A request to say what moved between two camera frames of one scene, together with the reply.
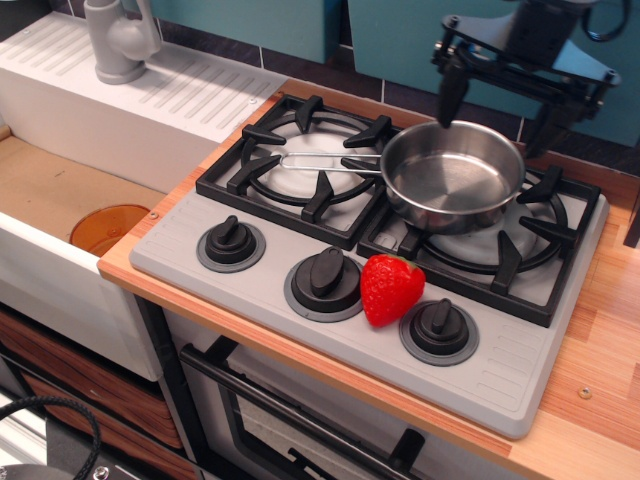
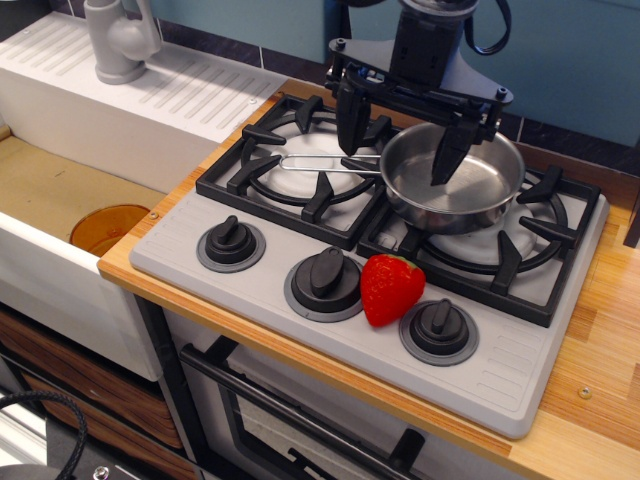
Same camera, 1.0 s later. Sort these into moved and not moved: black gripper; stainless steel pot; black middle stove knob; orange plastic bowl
Moved: black gripper
Not moved: black middle stove knob; stainless steel pot; orange plastic bowl
